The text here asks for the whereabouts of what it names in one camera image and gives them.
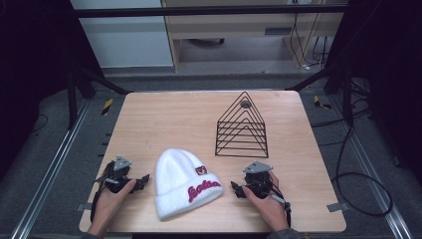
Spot left hand-held gripper cable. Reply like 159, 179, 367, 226
90, 160, 115, 223

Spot black metal stand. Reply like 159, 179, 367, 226
66, 59, 132, 130
286, 56, 355, 127

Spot white knit beanie hat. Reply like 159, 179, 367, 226
154, 147, 225, 222

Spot black wire triangular rack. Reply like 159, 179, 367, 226
214, 91, 270, 159

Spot hand-held gripper cable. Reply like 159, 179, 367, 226
90, 160, 115, 223
270, 172, 293, 229

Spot aluminium floor rail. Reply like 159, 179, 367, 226
326, 96, 414, 239
9, 99, 93, 239

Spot white cabinet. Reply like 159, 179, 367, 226
70, 0, 174, 69

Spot hanging cables under desk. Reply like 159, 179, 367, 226
289, 0, 331, 71

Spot yellow black striped tape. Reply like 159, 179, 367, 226
314, 95, 332, 111
101, 98, 114, 117

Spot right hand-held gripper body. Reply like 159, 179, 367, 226
242, 160, 275, 200

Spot person's right hand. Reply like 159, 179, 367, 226
242, 170, 291, 232

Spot right hand-held gripper cable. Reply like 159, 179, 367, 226
270, 172, 293, 229

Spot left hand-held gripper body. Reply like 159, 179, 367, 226
98, 154, 144, 194

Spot black cable on floor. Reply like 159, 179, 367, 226
312, 109, 394, 217

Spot grey metal table bracket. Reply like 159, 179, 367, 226
75, 202, 94, 213
325, 202, 350, 213

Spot person's left hand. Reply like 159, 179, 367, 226
87, 178, 137, 237

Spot black horizontal frame bar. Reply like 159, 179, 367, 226
73, 4, 349, 19

